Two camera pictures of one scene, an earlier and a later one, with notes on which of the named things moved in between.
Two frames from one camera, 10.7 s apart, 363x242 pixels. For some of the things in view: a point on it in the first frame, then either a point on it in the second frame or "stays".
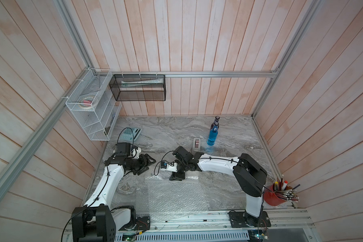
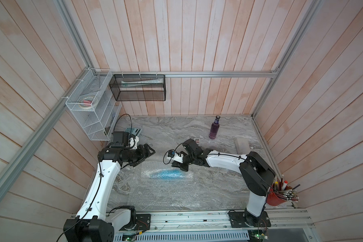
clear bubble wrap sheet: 162,196 to 242,146
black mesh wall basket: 138,87 stays
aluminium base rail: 287,225 stays
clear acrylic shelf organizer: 93,105 stays
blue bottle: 213,134 to 169,174
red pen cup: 271,198 stays
